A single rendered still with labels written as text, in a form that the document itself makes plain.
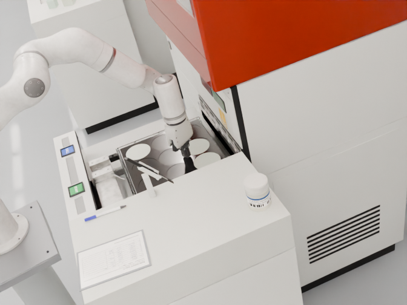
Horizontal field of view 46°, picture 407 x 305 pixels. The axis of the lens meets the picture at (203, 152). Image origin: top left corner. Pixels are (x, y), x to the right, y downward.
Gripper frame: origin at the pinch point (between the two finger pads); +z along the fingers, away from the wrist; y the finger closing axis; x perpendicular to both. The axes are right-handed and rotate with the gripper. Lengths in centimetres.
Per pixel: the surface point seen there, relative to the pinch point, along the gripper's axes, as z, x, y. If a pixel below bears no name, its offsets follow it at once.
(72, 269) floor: 92, -90, 27
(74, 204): -3.7, -16.7, 40.8
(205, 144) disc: 2.3, 2.6, -8.8
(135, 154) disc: 2.3, -21.0, 6.7
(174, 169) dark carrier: 2.4, 0.1, 7.8
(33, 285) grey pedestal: 27, -35, 62
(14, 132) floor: 92, -251, -50
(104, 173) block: 1.5, -24.2, 20.9
